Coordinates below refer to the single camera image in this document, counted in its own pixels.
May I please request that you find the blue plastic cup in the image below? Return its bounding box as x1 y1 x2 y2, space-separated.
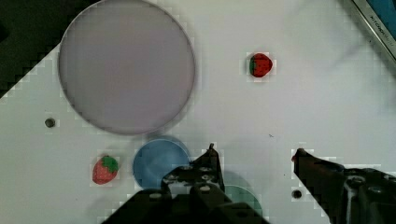
132 136 190 189

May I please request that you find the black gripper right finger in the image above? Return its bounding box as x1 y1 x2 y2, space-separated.
292 148 396 224

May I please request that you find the green plastic cup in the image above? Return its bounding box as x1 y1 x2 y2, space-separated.
225 185 262 215

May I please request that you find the light red toy strawberry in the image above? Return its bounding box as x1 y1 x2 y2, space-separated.
92 155 119 185

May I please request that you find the silver toaster oven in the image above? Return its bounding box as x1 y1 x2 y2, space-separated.
351 0 396 62

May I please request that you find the dark red toy strawberry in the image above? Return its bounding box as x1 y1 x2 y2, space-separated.
248 53 273 77

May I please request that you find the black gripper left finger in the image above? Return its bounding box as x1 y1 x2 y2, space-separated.
161 143 225 200

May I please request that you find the large grey round plate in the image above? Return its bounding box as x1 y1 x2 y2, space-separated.
58 0 196 135

